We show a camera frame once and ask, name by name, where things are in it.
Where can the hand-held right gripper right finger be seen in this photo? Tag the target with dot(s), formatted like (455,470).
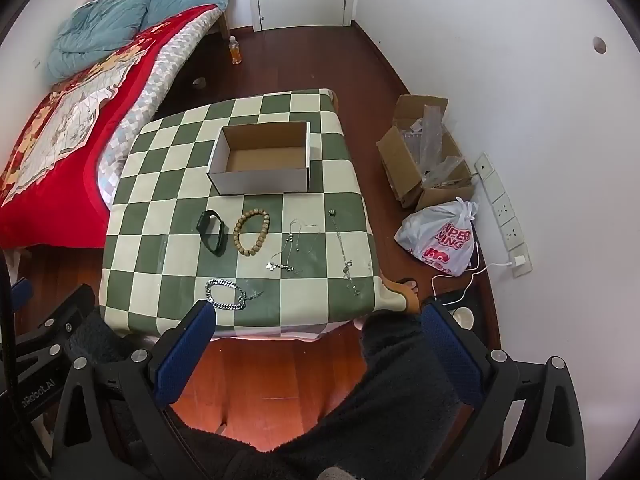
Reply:
(452,355)

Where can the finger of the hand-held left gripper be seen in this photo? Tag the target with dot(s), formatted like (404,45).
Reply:
(21,294)
(60,317)

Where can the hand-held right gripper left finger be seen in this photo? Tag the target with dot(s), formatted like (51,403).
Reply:
(184,357)

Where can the black wristband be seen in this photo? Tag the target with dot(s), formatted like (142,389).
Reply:
(216,245)

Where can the white cardboard box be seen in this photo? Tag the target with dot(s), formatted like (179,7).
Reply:
(260,177)

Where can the white bowl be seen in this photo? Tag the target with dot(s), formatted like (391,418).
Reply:
(462,316)

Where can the person's right foot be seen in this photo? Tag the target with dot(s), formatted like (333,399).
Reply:
(406,294)

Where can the person's right leg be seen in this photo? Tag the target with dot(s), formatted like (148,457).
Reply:
(390,410)

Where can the white charger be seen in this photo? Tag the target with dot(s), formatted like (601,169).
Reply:
(518,260)

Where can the white red plastic bag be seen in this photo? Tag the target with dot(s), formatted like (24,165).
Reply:
(435,240)

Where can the green checked tablecloth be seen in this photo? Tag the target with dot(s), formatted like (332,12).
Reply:
(165,240)

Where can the bed with red blanket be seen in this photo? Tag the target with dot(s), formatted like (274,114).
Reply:
(60,170)

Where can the white power strip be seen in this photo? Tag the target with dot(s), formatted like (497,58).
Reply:
(502,205)

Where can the brown cardboard box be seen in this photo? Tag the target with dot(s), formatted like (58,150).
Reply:
(400,160)

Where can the clear bubble wrap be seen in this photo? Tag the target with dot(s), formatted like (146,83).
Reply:
(432,132)

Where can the grey quilted mattress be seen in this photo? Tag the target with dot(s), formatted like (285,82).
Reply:
(150,105)

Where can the blue quilt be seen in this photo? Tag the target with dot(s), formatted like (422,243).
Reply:
(95,35)

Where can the small dark round object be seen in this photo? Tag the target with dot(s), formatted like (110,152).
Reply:
(200,82)

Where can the orange drink bottle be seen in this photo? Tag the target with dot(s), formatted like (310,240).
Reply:
(235,52)

